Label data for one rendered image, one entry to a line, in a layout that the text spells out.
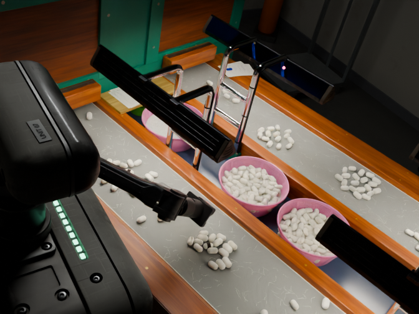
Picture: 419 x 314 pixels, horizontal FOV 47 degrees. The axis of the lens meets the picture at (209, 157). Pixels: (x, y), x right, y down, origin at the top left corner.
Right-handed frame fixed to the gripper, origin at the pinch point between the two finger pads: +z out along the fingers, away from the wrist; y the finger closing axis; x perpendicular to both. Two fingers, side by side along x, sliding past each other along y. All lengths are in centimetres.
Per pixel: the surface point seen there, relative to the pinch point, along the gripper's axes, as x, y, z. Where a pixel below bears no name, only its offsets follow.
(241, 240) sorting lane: 2.6, -11.0, 11.4
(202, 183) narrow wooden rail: -3.5, 14.2, 14.9
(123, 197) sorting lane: 14.4, 27.2, -3.1
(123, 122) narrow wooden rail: -3, 58, 14
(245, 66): -54, 60, 76
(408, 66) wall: -136, 33, 240
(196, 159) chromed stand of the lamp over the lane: -8.9, 22.1, 16.1
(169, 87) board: -24, 65, 38
